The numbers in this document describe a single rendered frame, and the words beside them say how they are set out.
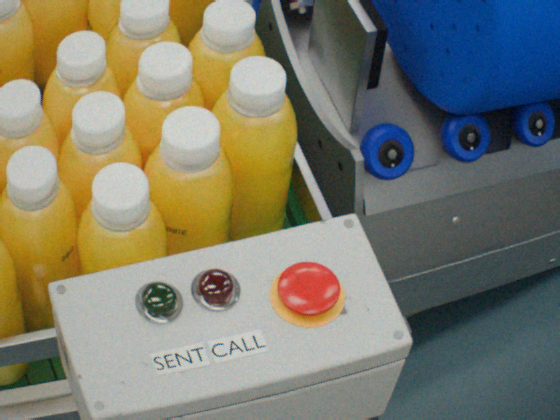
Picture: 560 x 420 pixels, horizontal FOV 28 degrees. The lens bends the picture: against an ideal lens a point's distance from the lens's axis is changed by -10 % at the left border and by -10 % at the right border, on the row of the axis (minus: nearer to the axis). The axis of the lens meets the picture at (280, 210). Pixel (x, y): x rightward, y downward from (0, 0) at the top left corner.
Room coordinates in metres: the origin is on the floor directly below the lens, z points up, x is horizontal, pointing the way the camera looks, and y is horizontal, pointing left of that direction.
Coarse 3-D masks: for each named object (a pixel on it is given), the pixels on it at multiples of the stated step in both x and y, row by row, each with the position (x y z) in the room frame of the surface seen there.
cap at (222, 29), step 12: (216, 0) 0.66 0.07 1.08; (228, 0) 0.66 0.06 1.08; (204, 12) 0.65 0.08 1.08; (216, 12) 0.65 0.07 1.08; (228, 12) 0.65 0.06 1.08; (240, 12) 0.65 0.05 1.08; (252, 12) 0.65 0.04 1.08; (204, 24) 0.64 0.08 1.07; (216, 24) 0.63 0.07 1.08; (228, 24) 0.64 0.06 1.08; (240, 24) 0.64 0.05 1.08; (252, 24) 0.64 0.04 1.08; (216, 36) 0.63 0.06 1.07; (228, 36) 0.63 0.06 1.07; (240, 36) 0.63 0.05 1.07
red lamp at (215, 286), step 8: (208, 272) 0.40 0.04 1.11; (216, 272) 0.40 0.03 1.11; (224, 272) 0.40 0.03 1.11; (200, 280) 0.39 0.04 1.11; (208, 280) 0.39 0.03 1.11; (216, 280) 0.39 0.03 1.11; (224, 280) 0.39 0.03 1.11; (232, 280) 0.40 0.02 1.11; (200, 288) 0.39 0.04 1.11; (208, 288) 0.39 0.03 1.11; (216, 288) 0.39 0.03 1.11; (224, 288) 0.39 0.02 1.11; (232, 288) 0.39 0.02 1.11; (200, 296) 0.38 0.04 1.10; (208, 296) 0.38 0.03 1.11; (216, 296) 0.38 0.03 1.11; (224, 296) 0.38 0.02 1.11
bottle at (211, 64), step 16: (192, 48) 0.64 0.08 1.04; (208, 48) 0.63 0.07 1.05; (224, 48) 0.63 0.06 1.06; (240, 48) 0.63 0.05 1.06; (256, 48) 0.64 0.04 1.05; (192, 64) 0.63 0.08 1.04; (208, 64) 0.62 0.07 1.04; (224, 64) 0.62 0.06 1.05; (208, 80) 0.62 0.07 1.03; (224, 80) 0.62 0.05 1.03; (208, 96) 0.62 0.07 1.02
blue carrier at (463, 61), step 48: (384, 0) 0.78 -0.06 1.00; (432, 0) 0.71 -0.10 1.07; (480, 0) 0.66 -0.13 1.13; (528, 0) 0.65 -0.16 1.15; (432, 48) 0.70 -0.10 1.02; (480, 48) 0.64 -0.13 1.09; (528, 48) 0.64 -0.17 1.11; (432, 96) 0.69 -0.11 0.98; (480, 96) 0.63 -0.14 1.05; (528, 96) 0.65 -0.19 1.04
